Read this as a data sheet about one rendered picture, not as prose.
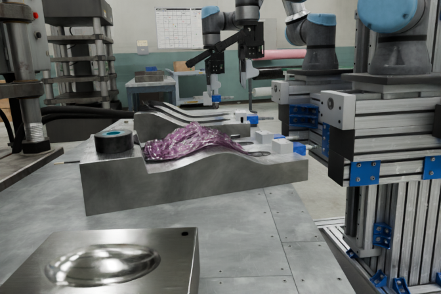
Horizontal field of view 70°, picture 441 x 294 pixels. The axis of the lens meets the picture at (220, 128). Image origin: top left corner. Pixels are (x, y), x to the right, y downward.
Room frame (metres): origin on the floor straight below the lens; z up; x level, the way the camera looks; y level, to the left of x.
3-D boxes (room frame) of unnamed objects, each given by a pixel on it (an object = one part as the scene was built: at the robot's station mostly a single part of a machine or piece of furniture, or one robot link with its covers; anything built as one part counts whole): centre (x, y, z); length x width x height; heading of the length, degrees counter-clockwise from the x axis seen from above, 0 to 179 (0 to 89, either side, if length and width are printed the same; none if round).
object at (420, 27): (0.88, -0.50, 1.20); 0.13 x 0.12 x 0.14; 139
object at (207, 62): (1.35, 0.02, 1.09); 0.09 x 0.08 x 0.12; 90
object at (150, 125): (1.13, 0.15, 0.87); 0.50 x 0.26 x 0.14; 90
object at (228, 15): (1.37, -0.08, 1.25); 0.11 x 0.11 x 0.08; 19
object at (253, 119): (1.06, -0.12, 0.89); 0.13 x 0.05 x 0.05; 90
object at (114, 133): (0.67, 0.23, 0.93); 0.08 x 0.08 x 0.04
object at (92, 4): (5.20, 2.17, 1.03); 1.54 x 0.94 x 2.06; 11
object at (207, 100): (1.35, 0.00, 0.93); 0.13 x 0.05 x 0.05; 90
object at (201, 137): (0.77, 0.07, 0.90); 0.26 x 0.18 x 0.08; 107
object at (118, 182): (0.77, 0.07, 0.86); 0.50 x 0.26 x 0.11; 107
